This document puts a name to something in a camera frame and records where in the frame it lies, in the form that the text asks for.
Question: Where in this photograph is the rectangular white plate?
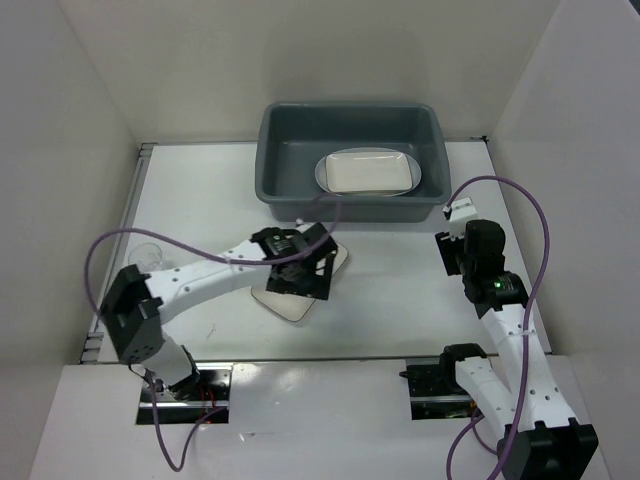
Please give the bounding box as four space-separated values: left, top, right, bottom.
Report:
324 150 413 194
249 242 350 324

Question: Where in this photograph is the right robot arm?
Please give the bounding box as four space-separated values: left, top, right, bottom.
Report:
436 219 598 479

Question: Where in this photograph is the aluminium table edge rail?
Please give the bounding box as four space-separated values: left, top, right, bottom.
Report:
79 143 156 364

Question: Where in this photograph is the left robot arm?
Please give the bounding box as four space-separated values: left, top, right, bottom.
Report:
99 223 338 400

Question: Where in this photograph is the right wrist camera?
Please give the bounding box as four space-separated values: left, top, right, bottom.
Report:
443 197 478 241

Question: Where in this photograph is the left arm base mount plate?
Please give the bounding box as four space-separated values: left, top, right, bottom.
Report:
154 363 233 425

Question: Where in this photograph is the grey plastic bin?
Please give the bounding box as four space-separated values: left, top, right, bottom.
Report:
254 101 452 223

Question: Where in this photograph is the large oval white plate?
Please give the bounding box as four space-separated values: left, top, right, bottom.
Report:
314 147 422 196

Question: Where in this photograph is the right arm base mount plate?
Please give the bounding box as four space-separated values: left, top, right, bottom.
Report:
399 357 477 420

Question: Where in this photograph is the clear glass cup rear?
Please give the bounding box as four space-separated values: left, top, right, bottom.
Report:
127 243 164 273

